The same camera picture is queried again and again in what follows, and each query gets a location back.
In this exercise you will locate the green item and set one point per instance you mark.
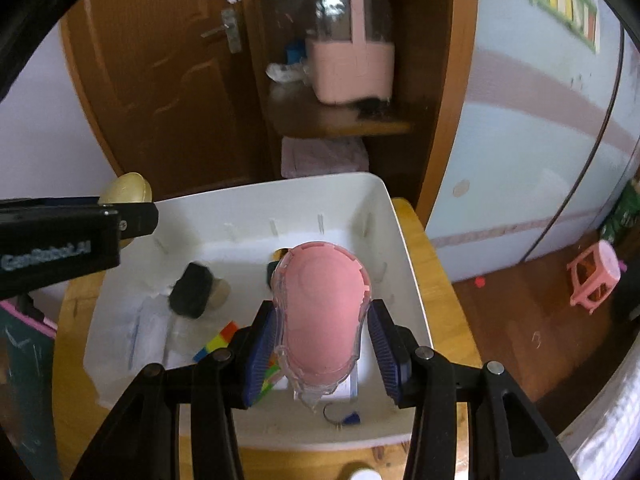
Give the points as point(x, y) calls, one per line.
point(622, 215)

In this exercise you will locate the pink basket clear cover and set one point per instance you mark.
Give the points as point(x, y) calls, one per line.
point(350, 70)

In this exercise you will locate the pink correction tape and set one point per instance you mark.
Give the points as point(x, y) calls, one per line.
point(322, 310)

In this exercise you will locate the green chalkboard pink frame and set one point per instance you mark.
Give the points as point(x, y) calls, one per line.
point(25, 385)

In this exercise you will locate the folded pink cloth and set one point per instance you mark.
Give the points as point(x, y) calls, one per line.
point(325, 157)

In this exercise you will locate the light blue wardrobe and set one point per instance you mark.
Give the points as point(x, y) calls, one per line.
point(525, 160)

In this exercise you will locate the white crumpled cloth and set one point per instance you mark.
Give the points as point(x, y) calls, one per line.
point(287, 72)

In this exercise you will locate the clear white item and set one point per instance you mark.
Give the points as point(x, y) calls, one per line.
point(150, 330)

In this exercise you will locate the white plastic storage bin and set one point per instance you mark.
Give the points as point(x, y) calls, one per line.
point(200, 220)

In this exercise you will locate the pink plastic stool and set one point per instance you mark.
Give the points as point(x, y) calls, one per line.
point(600, 265)

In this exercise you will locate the white round cap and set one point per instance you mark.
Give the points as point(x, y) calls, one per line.
point(360, 475)

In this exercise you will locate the cream rectangular block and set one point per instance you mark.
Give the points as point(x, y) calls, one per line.
point(221, 292)

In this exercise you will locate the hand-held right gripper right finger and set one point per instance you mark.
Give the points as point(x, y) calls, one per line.
point(387, 360)

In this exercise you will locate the brown wooden cabinet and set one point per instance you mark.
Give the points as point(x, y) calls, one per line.
point(450, 110)

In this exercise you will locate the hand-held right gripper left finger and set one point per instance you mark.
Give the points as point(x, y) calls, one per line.
point(260, 360)

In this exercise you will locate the brown wooden door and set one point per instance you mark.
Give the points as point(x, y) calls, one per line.
point(150, 85)

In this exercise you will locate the small black gold item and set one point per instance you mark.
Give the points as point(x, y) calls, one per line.
point(270, 275)

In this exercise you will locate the white bedding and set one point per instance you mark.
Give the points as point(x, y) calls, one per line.
point(615, 425)

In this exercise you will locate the multicoloured puzzle cube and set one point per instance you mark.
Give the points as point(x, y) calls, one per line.
point(217, 342)

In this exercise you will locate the small blue item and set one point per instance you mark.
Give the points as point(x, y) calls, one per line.
point(295, 52)

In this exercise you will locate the small red item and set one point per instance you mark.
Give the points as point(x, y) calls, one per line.
point(480, 281)

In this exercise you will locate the round cream compact case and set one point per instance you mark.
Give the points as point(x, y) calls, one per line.
point(125, 190)

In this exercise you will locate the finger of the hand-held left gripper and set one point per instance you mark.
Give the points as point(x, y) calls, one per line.
point(140, 220)

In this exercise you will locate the black power adapter plug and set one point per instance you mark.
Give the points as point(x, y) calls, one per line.
point(190, 290)

